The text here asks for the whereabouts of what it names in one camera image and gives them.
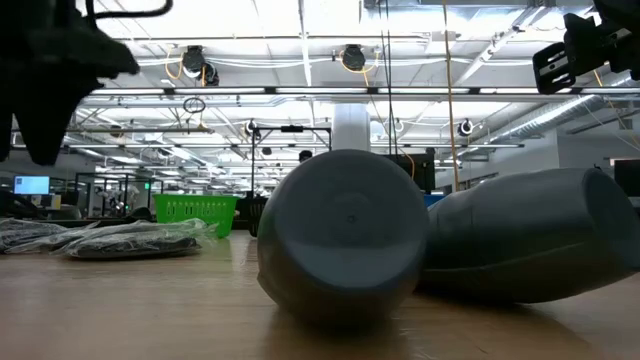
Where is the long ceiling light bar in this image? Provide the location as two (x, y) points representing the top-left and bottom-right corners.
(89, 86), (640, 97)

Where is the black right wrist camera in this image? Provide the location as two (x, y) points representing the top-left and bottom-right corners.
(531, 12), (609, 96)

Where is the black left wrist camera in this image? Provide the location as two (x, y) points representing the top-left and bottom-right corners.
(74, 28), (142, 80)

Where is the yellow hanging cable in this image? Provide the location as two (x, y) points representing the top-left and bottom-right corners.
(441, 0), (461, 193)

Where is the dark monitor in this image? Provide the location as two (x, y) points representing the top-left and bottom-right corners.
(613, 158), (640, 199)

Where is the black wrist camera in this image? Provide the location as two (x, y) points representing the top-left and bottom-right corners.
(531, 12), (609, 96)
(74, 28), (142, 80)

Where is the lit computer monitor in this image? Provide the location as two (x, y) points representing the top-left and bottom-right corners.
(13, 175), (51, 196)

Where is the black monitor back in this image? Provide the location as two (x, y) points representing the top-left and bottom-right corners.
(389, 153), (437, 195)

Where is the green plastic basket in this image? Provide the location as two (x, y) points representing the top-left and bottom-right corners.
(153, 193), (240, 239)

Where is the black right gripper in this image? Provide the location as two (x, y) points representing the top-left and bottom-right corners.
(592, 0), (640, 82)

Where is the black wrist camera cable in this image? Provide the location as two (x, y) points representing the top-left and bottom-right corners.
(83, 0), (174, 20)

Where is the black metal frame stand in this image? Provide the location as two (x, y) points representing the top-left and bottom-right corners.
(249, 125), (333, 199)

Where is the black plastic basket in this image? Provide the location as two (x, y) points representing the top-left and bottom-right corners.
(246, 196), (272, 239)

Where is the grey-blue travel bottle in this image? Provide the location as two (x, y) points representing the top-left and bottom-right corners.
(256, 148), (431, 326)
(418, 167), (640, 305)

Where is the black hanging cable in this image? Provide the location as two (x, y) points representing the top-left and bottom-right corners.
(377, 0), (400, 157)

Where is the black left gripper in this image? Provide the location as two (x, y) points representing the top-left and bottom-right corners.
(0, 0), (102, 167)

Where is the white building column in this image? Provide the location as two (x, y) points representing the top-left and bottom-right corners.
(331, 103), (372, 152)

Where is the clear bag with dark item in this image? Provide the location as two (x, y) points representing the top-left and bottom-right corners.
(0, 217), (99, 254)
(52, 218), (219, 260)

